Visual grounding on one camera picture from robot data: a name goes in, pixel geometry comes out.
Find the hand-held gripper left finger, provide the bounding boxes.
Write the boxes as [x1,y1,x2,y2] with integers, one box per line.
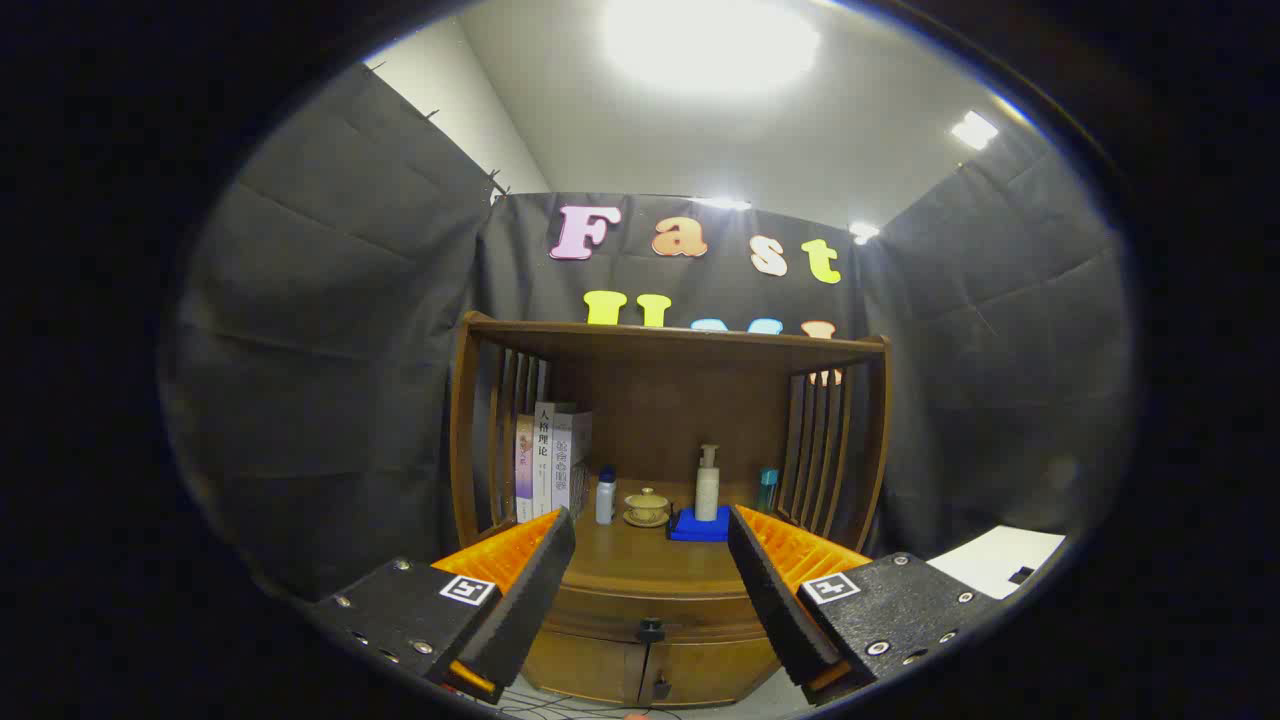
[300,505,578,706]

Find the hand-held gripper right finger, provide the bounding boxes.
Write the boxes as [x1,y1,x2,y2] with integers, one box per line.
[727,503,1001,709]

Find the curved wooden drawer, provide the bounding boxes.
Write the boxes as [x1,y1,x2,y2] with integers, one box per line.
[540,583,784,646]

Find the wooden countertop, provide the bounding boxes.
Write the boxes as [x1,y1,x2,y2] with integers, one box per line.
[475,478,861,599]

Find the brown wooden cabinet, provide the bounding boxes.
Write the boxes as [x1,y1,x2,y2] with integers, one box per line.
[448,310,891,709]

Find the white side cabinet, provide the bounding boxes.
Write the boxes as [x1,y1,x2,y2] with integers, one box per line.
[925,525,1066,601]

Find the blue cloth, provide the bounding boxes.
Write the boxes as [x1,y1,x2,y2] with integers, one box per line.
[668,506,733,543]

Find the white pump bottle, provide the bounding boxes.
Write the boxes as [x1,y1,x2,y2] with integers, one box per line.
[694,444,721,523]

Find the plain white book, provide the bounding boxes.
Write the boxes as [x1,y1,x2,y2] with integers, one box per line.
[533,402,557,519]

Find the white patterned book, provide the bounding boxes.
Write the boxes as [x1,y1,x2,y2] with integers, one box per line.
[552,408,593,516]

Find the yellow lidded tea cup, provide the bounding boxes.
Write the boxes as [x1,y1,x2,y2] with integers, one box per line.
[622,487,671,529]

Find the large round ceiling light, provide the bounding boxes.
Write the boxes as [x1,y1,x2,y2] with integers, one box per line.
[600,0,821,96]

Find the black floor cables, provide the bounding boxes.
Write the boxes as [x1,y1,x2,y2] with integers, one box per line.
[500,698,681,720]

